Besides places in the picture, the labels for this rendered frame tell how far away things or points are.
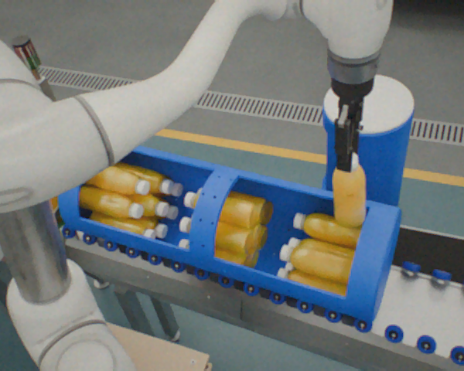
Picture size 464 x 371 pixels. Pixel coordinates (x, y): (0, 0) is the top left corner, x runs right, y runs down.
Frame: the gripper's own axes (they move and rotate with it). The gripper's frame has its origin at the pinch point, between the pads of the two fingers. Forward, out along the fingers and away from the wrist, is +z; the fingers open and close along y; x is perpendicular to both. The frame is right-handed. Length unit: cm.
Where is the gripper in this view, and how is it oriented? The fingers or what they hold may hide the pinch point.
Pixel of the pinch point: (347, 151)
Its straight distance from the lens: 121.0
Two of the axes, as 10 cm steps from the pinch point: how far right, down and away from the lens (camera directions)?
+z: 1.2, 6.5, 7.5
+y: 4.0, -7.3, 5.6
